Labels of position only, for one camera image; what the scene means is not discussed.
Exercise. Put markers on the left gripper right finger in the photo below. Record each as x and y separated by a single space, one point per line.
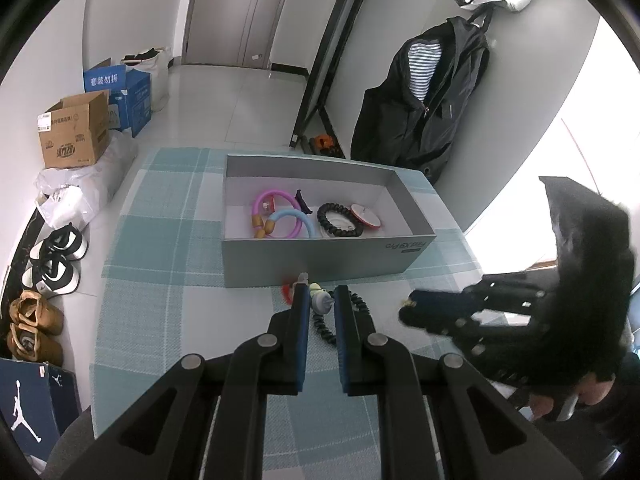
353 362

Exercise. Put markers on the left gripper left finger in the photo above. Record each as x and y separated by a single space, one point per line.
286 365

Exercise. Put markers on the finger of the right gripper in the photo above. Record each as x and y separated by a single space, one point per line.
434 302
456 323

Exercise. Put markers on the black spiral hair tie flower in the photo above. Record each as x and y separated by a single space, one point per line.
322 304

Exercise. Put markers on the person's right hand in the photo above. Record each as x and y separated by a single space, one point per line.
590 390

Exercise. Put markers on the red rimmed white badge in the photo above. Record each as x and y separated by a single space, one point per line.
366 216

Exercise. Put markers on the checkered teal tablecloth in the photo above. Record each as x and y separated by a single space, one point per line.
164 295

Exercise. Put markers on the grey phone box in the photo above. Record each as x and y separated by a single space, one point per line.
286 215

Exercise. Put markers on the black jacket striped lining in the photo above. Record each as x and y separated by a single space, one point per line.
411 119

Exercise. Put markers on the grey chair seat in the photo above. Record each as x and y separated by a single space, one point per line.
75 441

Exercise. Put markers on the navy Jordan shoe box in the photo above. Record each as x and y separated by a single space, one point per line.
38 402

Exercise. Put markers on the black white sneaker near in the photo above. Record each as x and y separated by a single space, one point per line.
51 276

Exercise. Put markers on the black white sneaker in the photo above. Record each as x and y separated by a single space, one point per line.
51 276
67 242

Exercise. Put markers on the black white sneaker far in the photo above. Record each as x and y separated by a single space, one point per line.
67 242

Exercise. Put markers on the brown shoe upper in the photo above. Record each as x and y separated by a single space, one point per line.
32 309

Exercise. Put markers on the brown shoe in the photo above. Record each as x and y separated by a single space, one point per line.
32 309
27 343

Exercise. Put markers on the brown shoe lower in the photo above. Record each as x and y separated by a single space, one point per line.
27 343

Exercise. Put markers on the white plastic bags pile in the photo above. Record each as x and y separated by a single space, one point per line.
77 195

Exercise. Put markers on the blue cardboard box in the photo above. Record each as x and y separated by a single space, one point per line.
128 94

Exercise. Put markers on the brown cardboard box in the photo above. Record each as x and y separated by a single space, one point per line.
74 132

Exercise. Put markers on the white plastic bag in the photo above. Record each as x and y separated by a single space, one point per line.
154 62

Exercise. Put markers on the grey door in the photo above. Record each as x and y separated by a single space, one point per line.
235 33

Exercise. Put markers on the black mirror frame stand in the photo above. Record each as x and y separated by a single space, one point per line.
323 72

